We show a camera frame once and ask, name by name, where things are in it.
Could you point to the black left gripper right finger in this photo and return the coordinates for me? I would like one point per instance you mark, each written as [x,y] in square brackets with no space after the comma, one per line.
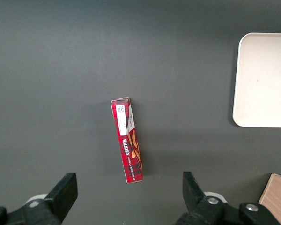
[194,199]

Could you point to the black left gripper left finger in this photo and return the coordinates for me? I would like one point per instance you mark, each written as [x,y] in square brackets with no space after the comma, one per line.
[61,194]

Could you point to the red tartan cookie box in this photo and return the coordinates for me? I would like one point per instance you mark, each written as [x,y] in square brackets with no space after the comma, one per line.
[128,145]

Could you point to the white rectangular tray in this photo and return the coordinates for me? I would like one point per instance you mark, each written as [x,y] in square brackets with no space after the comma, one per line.
[264,82]

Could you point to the wooden drawer cabinet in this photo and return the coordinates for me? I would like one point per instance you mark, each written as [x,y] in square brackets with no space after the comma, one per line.
[277,199]

